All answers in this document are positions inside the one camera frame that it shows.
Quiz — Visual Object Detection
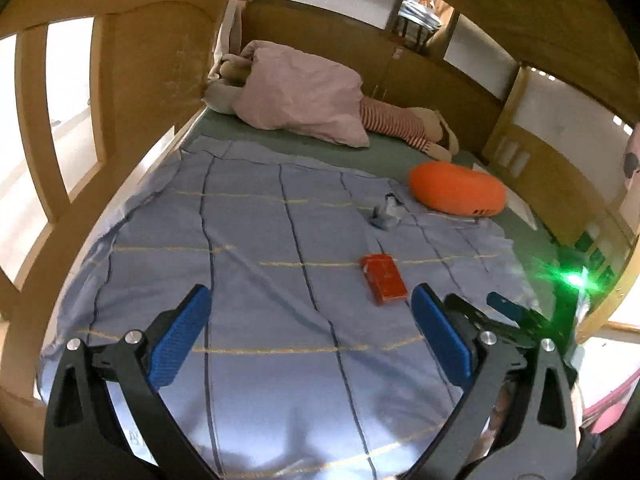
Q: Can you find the wooden bed rail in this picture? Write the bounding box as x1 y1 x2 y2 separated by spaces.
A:
0 0 228 411

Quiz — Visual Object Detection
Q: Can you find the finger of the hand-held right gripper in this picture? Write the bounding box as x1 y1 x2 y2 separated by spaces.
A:
445 294 538 346
487 292 556 333

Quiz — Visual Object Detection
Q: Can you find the pink fabric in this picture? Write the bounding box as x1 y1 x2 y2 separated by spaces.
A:
582 372 640 436

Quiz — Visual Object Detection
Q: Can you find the small grey crumpled cloth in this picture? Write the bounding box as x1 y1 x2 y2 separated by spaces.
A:
369 194 405 231

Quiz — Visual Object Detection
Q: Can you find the pink pillow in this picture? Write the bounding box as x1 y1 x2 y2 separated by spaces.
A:
231 40 371 148

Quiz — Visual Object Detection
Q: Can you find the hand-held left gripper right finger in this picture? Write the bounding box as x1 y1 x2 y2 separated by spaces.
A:
400 282 581 480

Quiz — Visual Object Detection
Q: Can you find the red box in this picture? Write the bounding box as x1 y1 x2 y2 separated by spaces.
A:
361 254 408 306

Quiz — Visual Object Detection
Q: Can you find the white wall socket panel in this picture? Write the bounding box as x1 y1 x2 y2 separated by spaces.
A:
497 137 528 168

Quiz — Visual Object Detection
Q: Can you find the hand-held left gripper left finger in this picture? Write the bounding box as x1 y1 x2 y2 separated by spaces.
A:
44 284 221 480

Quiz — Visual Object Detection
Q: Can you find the blue checked blanket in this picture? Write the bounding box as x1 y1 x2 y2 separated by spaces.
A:
40 135 556 480

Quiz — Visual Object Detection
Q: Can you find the striped plush toy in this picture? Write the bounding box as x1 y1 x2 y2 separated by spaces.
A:
360 97 461 161

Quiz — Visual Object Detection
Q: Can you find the orange pillow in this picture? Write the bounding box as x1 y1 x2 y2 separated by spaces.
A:
409 161 507 219

